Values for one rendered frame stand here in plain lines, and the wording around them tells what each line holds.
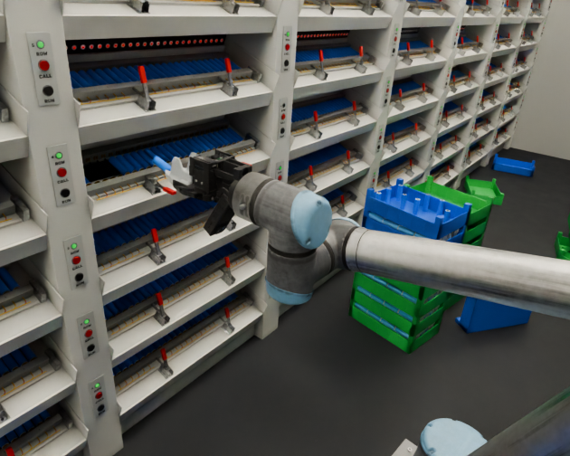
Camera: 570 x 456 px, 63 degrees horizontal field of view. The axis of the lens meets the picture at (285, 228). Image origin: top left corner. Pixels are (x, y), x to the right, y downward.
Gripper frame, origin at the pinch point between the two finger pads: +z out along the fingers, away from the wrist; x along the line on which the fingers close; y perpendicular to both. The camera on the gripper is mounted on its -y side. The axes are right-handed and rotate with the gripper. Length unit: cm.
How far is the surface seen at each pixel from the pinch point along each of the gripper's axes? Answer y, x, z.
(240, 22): 28.1, -33.0, 12.7
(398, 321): -70, -78, -29
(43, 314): -28.9, 25.9, 13.0
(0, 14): 29.7, 23.3, 12.7
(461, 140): -47, -257, 13
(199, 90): 12.1, -22.6, 16.3
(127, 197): -9.0, 2.6, 13.8
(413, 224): -31, -79, -26
